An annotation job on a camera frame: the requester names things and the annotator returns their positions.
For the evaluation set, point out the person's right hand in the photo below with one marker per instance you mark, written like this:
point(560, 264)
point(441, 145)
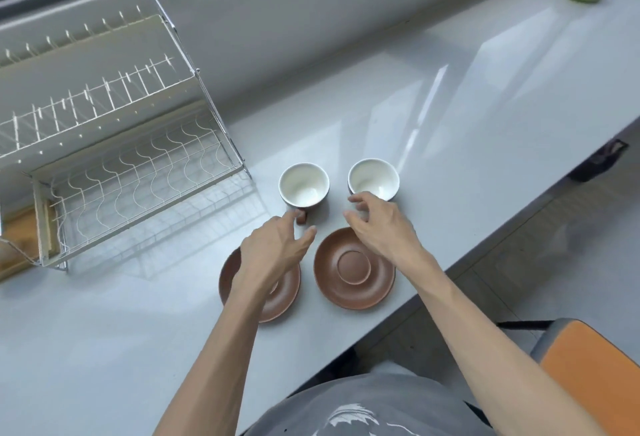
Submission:
point(387, 235)

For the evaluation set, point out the person's left hand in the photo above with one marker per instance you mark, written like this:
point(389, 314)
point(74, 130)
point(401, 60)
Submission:
point(270, 255)

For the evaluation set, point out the person's right thumb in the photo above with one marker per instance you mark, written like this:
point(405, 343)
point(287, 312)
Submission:
point(356, 224)

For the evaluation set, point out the person's left thumb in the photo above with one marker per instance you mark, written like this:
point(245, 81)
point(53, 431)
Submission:
point(306, 243)

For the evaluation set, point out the person's left forearm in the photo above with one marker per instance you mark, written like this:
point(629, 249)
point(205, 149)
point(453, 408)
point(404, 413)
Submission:
point(215, 355)

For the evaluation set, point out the person's right forearm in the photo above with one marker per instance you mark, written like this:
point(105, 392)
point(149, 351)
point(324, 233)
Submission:
point(480, 340)

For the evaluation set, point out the brown saucer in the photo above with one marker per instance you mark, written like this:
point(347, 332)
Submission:
point(285, 300)
point(355, 270)

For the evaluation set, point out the brown cup with white inside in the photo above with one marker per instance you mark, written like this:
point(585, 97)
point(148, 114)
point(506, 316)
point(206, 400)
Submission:
point(302, 185)
point(372, 178)

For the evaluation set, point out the grey printed shirt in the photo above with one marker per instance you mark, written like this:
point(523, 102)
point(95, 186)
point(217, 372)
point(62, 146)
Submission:
point(370, 405)

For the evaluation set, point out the black object under table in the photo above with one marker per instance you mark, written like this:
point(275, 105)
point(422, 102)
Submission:
point(600, 160)

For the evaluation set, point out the wooden tray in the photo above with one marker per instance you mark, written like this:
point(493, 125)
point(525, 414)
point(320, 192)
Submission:
point(20, 240)

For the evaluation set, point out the orange chair with grey frame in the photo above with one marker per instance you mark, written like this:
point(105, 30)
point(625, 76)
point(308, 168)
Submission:
point(595, 370)

